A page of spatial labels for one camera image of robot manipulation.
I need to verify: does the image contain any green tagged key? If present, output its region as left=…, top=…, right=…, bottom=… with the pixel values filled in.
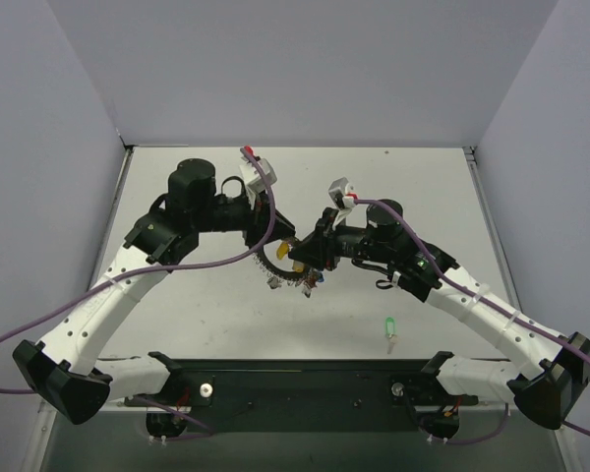
left=384, top=317, right=397, bottom=355

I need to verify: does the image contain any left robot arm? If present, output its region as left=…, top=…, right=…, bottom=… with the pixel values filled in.
left=13, top=148, right=295, bottom=425

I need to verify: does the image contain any purple cable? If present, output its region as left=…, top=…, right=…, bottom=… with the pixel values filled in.
left=0, top=147, right=276, bottom=394
left=353, top=196, right=590, bottom=446

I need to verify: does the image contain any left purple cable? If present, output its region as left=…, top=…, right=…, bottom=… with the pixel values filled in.
left=0, top=147, right=276, bottom=394

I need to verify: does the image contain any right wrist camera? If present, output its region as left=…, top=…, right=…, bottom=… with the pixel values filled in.
left=328, top=177, right=358, bottom=211

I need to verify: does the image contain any yellow tagged key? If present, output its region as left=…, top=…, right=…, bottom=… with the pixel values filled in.
left=275, top=240, right=292, bottom=261

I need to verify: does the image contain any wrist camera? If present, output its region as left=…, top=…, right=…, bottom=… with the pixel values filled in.
left=239, top=146, right=277, bottom=207
left=328, top=177, right=358, bottom=211

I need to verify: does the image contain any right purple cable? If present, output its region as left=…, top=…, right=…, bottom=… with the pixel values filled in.
left=353, top=196, right=590, bottom=446

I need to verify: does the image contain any metal disc with keyrings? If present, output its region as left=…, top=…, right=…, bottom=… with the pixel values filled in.
left=253, top=247, right=323, bottom=298

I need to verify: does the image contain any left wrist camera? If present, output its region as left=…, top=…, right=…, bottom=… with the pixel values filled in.
left=239, top=146, right=277, bottom=207

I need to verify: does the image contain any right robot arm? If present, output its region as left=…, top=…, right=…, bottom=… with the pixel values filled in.
left=288, top=199, right=590, bottom=430

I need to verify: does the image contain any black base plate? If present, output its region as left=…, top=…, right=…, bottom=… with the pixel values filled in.
left=124, top=358, right=481, bottom=434

